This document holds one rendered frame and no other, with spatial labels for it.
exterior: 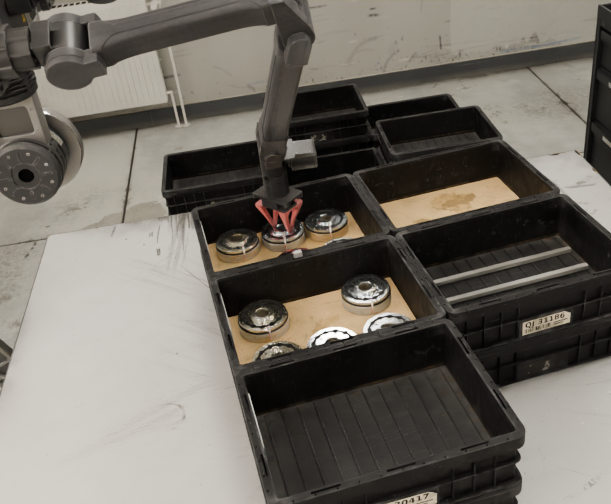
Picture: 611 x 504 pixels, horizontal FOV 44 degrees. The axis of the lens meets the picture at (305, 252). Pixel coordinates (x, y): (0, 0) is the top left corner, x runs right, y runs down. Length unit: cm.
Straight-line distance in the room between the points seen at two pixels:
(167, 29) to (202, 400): 76
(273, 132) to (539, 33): 351
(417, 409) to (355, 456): 15
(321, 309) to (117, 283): 66
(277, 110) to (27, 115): 52
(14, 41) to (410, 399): 90
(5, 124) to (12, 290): 188
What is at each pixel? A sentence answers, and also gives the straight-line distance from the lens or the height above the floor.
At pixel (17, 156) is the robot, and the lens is 168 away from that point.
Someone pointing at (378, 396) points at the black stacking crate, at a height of 83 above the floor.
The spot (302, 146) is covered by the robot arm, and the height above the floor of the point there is 108.
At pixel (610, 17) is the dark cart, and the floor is 88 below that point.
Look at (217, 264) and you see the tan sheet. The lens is 179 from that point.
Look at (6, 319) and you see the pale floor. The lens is 335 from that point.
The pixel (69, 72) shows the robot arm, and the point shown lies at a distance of 134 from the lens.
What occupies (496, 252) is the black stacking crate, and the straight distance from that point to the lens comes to 175.
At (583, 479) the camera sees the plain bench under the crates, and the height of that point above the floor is 70.
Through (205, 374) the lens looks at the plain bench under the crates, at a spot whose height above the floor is 70.
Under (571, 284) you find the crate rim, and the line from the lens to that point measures 150.
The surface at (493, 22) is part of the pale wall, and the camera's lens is 482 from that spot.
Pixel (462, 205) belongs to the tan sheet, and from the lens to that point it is 191.
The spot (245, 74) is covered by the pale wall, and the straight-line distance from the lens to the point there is 461.
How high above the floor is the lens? 182
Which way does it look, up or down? 34 degrees down
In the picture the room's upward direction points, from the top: 8 degrees counter-clockwise
